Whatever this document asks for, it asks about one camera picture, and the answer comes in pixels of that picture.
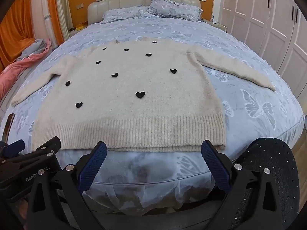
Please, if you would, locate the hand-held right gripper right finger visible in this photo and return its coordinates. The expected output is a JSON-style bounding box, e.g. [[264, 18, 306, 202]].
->
[[201, 139, 282, 230]]

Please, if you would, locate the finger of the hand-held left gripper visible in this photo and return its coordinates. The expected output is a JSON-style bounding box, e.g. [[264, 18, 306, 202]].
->
[[29, 136, 62, 159], [0, 139, 26, 159]]

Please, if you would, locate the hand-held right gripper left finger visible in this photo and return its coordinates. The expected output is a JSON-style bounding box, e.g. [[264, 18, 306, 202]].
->
[[26, 141, 107, 230]]

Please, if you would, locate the cream sweater with black hearts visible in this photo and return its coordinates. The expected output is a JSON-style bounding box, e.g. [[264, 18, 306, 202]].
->
[[11, 37, 276, 152]]

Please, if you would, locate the bed with blue butterfly duvet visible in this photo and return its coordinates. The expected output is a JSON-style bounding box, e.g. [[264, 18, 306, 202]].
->
[[0, 17, 306, 215]]

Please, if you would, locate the pink blanket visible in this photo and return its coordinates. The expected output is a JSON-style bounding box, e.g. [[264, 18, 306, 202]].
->
[[0, 38, 52, 96]]

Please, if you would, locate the grey cloth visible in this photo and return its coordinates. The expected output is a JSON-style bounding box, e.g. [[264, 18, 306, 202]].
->
[[17, 38, 47, 61]]

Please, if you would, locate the orange curtain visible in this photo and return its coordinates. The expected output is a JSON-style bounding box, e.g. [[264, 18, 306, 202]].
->
[[47, 0, 65, 42], [0, 0, 33, 70]]

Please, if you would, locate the blue floral pillow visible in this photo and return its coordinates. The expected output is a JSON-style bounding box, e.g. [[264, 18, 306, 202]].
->
[[99, 6, 154, 24], [147, 0, 203, 21]]

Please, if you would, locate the white wardrobe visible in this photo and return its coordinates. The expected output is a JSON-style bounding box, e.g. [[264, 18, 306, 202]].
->
[[215, 0, 307, 101]]

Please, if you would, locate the beige padded headboard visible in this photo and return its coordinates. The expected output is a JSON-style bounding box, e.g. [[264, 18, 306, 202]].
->
[[87, 0, 202, 25]]

